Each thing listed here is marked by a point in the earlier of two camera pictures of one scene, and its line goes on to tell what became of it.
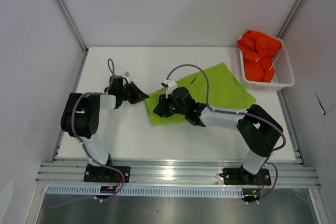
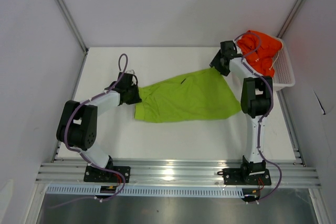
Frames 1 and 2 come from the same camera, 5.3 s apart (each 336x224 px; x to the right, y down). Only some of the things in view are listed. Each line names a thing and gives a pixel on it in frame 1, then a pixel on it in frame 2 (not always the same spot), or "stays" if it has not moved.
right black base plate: [241, 176] stays
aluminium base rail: [182, 173] stays
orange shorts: [259, 51] stays
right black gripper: [161, 110] to [214, 63]
